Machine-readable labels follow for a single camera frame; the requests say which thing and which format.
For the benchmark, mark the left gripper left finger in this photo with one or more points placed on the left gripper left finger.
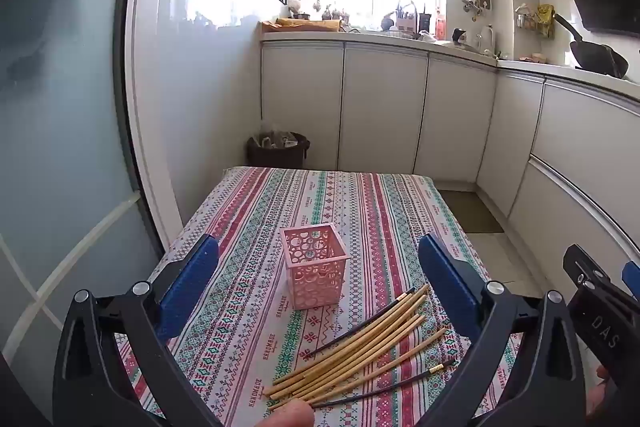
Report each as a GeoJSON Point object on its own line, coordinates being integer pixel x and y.
{"type": "Point", "coordinates": [90, 384]}

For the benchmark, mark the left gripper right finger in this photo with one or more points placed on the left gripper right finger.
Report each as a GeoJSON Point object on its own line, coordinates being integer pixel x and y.
{"type": "Point", "coordinates": [545, 387]}

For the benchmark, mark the black chopstick gold band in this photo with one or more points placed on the black chopstick gold band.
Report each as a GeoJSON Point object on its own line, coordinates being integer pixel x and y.
{"type": "Point", "coordinates": [380, 391]}

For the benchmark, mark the bamboo chopstick two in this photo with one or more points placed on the bamboo chopstick two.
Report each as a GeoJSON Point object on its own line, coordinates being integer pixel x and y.
{"type": "Point", "coordinates": [348, 357]}

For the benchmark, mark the bamboo chopstick three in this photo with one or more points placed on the bamboo chopstick three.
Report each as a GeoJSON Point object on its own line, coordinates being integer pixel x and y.
{"type": "Point", "coordinates": [359, 352]}

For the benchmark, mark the bamboo chopstick one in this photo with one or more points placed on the bamboo chopstick one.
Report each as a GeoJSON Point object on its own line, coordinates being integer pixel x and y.
{"type": "Point", "coordinates": [341, 341]}

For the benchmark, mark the bamboo chopstick four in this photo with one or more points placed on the bamboo chopstick four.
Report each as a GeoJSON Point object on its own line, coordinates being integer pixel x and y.
{"type": "Point", "coordinates": [351, 367]}

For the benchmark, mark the bamboo chopstick five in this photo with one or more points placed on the bamboo chopstick five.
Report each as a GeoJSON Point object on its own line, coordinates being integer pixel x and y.
{"type": "Point", "coordinates": [382, 365]}

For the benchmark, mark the white lower kitchen cabinets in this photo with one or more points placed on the white lower kitchen cabinets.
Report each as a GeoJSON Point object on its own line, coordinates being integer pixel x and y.
{"type": "Point", "coordinates": [553, 150]}

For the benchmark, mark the person right hand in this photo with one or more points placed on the person right hand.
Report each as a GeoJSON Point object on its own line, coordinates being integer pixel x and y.
{"type": "Point", "coordinates": [595, 396]}

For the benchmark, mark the person left hand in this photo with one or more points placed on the person left hand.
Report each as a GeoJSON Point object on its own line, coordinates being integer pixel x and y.
{"type": "Point", "coordinates": [296, 413]}

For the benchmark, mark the black frying pan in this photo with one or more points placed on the black frying pan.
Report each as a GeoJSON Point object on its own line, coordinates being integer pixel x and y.
{"type": "Point", "coordinates": [591, 56]}

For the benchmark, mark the pink perforated utensil basket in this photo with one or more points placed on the pink perforated utensil basket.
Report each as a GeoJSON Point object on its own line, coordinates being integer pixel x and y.
{"type": "Point", "coordinates": [315, 262]}

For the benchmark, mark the white electric kettle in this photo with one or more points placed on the white electric kettle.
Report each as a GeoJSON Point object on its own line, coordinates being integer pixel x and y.
{"type": "Point", "coordinates": [486, 40]}

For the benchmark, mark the dark brown trash bin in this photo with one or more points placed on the dark brown trash bin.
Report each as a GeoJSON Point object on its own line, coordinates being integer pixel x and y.
{"type": "Point", "coordinates": [290, 157]}

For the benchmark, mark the yellow hanging bag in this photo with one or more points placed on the yellow hanging bag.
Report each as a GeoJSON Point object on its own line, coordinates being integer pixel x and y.
{"type": "Point", "coordinates": [545, 20]}

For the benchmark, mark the red bottle on counter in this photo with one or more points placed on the red bottle on counter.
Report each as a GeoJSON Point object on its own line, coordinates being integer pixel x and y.
{"type": "Point", "coordinates": [440, 25]}

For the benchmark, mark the yellow bag on counter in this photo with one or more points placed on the yellow bag on counter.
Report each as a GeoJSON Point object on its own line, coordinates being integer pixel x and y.
{"type": "Point", "coordinates": [291, 24]}

